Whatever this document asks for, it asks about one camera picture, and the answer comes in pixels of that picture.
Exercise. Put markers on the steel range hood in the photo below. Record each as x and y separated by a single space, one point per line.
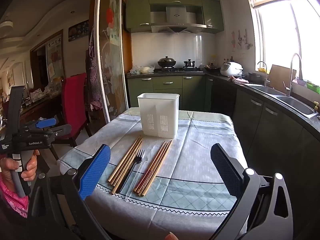
176 13

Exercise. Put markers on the red covered wooden chair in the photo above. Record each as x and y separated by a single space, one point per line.
73 100

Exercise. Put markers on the dark frying pan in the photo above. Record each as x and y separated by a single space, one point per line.
212 67

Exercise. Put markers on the green kitchen cabinets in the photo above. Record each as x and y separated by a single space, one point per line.
167 82
137 12

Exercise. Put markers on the plastic bag with food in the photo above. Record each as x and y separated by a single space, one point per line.
145 69

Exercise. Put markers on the hanging red utensil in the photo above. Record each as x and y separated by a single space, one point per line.
233 40

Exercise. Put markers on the floral glass sliding door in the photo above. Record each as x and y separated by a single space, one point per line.
112 62

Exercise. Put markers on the person's right hand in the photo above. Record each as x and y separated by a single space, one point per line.
172 237

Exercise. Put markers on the reddish brown wooden chopstick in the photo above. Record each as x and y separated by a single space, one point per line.
149 166
152 167
155 167

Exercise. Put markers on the yellow sponge basket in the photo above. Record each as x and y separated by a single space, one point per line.
262 69

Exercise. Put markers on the white plastic utensil holder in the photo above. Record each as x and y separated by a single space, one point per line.
157 110

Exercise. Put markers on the black cooking pot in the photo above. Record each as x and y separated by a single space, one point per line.
255 77

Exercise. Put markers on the pink cloth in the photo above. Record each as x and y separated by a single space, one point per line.
240 80

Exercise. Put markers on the small steel faucet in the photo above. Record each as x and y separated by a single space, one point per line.
265 77

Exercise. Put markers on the dark lower kitchen cabinets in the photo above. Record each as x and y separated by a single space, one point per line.
262 130

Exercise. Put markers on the person's left forearm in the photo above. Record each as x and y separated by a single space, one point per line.
12 197

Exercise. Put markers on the green lower kitchen cabinets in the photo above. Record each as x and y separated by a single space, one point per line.
167 82

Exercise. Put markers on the yellow water valve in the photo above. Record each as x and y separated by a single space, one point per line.
316 105

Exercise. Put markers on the steel double sink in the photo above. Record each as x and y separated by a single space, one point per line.
292 102

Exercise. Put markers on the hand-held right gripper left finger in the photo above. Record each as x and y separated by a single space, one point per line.
95 172

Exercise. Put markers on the black gas stove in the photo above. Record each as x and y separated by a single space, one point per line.
180 70

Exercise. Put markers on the person's left hand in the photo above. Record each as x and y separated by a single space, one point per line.
30 166

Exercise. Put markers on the black wok with lid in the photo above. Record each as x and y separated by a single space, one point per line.
166 61

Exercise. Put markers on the cluttered wooden sideboard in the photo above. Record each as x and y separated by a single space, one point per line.
37 97

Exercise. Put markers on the patterned grey green tablecloth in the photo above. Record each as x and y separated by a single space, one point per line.
195 150

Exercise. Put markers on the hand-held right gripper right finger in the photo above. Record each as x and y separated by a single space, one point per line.
226 172

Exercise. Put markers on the wall poster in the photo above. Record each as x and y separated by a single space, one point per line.
55 60

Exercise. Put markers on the light bamboo chopstick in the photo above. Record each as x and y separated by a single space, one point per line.
127 167
127 161
123 159

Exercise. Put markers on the hanging metal utensil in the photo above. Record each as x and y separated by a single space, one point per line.
239 38
246 40

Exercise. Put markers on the green upper kitchen cabinets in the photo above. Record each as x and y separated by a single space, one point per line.
137 12

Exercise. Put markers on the round ceiling lamp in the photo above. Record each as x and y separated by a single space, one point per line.
6 25

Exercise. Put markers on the white rice cooker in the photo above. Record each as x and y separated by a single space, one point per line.
231 68

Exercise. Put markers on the wooden cutting board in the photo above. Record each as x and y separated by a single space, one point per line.
278 76

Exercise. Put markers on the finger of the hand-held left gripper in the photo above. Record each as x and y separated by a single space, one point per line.
46 123
62 130

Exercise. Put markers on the green plastic basket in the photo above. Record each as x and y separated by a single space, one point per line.
313 87

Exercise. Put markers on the black plastic fork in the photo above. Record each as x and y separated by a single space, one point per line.
132 167

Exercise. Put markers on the kitchen window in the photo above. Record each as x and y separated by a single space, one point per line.
282 37

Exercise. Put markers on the tall steel faucet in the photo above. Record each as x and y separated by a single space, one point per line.
291 75

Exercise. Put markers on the small black pot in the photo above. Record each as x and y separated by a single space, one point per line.
189 63

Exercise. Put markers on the purple checked apron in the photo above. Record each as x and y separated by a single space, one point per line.
93 85

